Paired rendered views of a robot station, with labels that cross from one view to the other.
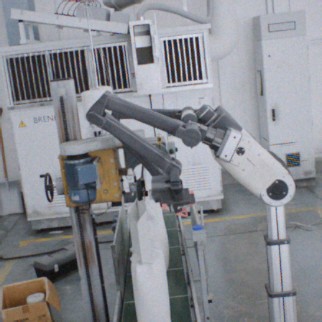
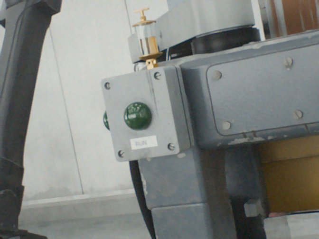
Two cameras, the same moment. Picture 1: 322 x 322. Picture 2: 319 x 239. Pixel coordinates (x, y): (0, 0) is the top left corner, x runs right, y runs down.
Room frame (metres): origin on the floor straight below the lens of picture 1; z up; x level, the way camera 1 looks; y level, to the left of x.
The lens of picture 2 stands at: (3.25, -0.63, 1.31)
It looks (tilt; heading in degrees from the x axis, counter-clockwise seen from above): 3 degrees down; 115
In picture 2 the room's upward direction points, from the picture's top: 11 degrees counter-clockwise
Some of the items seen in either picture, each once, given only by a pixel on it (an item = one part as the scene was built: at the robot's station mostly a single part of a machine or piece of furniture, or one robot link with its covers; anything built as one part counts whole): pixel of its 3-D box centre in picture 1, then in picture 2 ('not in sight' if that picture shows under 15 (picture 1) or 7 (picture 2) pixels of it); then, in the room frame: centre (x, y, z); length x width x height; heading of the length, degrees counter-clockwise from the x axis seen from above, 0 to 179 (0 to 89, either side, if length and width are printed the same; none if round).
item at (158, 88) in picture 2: (171, 149); (148, 113); (2.98, -0.06, 1.29); 0.08 x 0.05 x 0.09; 0
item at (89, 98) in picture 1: (98, 104); not in sight; (2.83, 0.31, 1.61); 0.17 x 0.17 x 0.17
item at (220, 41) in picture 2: not in sight; (226, 43); (3.02, 0.13, 1.35); 0.09 x 0.09 x 0.03
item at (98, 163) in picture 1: (96, 170); not in sight; (2.88, 0.38, 1.23); 0.28 x 0.07 x 0.16; 0
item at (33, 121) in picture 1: (118, 126); not in sight; (6.22, 0.48, 1.05); 2.28 x 1.16 x 2.09; 90
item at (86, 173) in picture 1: (85, 175); not in sight; (2.72, 0.41, 1.25); 0.10 x 0.08 x 0.12; 115
